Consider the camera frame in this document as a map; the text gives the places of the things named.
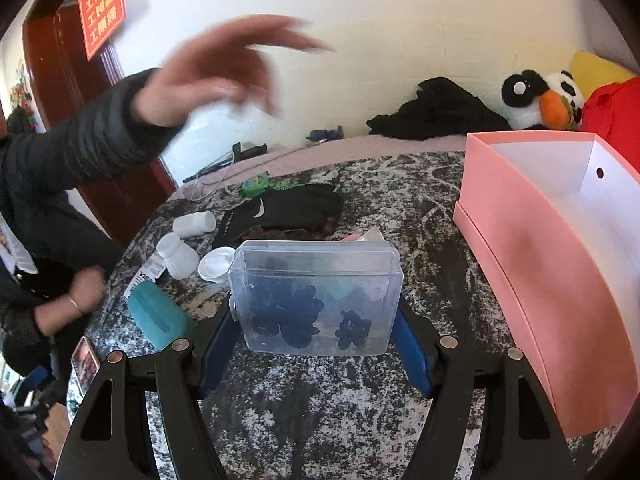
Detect white labelled pill bottle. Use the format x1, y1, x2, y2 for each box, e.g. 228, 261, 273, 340
172, 211, 216, 240

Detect person's left hand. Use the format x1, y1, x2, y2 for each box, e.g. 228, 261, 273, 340
68, 266, 105, 313

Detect yellow plush cushion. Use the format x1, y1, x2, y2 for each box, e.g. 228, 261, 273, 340
570, 50, 636, 100

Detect white plastic bottle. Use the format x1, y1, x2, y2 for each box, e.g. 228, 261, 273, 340
156, 232, 200, 280

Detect person's right hand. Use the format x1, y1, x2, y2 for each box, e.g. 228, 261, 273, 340
131, 14, 329, 128

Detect teal glasses case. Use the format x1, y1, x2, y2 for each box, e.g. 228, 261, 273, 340
127, 281, 196, 351

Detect smartphone with lit screen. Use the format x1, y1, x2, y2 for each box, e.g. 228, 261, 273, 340
70, 336, 101, 396

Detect panda plush toy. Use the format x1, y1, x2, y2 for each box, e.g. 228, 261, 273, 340
501, 70, 585, 131

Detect red plush cushion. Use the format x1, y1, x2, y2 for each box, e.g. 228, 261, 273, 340
582, 77, 640, 170

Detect black garment on bed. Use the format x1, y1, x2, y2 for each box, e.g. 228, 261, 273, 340
367, 77, 511, 141

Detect clear box with dark clips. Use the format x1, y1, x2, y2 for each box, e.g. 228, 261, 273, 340
229, 240, 404, 358

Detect red wall sign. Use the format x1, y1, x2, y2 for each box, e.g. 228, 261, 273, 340
78, 0, 126, 61

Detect green tape measure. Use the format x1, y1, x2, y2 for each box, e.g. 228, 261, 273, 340
241, 172, 270, 198

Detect black sock with white logo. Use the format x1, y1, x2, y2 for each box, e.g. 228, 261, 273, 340
213, 183, 344, 247

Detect black selfie stick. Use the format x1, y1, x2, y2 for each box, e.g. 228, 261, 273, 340
182, 142, 268, 184

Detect clear lidded plastic case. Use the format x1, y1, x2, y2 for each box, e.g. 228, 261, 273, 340
356, 226, 385, 242

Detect blue object on bed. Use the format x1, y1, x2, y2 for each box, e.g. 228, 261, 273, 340
306, 126, 344, 143

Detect brown cloth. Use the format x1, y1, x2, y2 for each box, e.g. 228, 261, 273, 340
240, 217, 337, 242

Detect white bottle cap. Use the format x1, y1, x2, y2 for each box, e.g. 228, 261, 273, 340
198, 246, 235, 285

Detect pink cardboard box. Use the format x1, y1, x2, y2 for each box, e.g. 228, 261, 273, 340
454, 131, 639, 438

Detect person's black jacket sleeve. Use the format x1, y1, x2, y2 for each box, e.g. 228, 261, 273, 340
1, 70, 179, 377

